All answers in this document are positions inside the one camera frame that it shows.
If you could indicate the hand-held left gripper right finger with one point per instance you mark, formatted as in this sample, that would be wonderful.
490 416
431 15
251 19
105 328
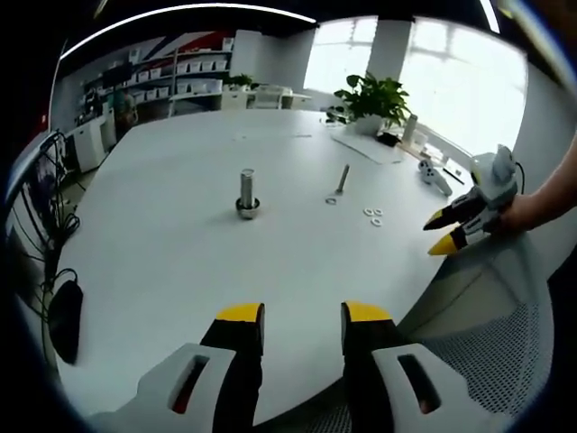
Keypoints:
396 383

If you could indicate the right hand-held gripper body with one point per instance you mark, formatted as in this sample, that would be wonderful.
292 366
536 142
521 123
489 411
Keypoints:
496 176

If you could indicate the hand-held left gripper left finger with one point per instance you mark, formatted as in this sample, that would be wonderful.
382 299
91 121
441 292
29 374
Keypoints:
207 379

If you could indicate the white shelving unit with bins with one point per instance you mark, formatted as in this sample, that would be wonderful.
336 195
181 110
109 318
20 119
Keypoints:
194 67

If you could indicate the thin threaded stud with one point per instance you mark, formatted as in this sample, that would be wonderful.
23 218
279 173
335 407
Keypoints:
343 178

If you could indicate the small green plant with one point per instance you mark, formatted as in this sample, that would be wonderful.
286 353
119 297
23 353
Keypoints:
239 82

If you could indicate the white storage unit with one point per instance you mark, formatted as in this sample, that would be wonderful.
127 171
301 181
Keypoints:
266 97

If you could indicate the grey mesh office chair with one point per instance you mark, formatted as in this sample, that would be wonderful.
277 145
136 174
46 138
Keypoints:
496 315

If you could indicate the large potted green plant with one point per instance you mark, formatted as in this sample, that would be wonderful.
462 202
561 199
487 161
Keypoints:
374 97

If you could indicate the white game controller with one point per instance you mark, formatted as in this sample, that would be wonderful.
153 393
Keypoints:
433 176

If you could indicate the small black device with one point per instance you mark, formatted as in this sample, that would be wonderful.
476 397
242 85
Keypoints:
388 138

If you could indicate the white low cabinet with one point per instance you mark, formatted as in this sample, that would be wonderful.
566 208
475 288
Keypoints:
90 144

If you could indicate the white bottle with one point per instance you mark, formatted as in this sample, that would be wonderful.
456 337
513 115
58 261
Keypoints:
409 128

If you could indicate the thick threaded stud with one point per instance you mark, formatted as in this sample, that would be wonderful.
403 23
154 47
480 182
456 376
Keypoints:
248 189

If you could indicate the curved ceiling light strip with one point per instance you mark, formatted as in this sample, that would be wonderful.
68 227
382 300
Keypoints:
180 20

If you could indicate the black monitor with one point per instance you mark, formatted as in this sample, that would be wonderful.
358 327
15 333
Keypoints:
116 77

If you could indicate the black computer mouse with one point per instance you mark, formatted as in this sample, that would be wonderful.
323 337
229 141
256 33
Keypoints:
66 320

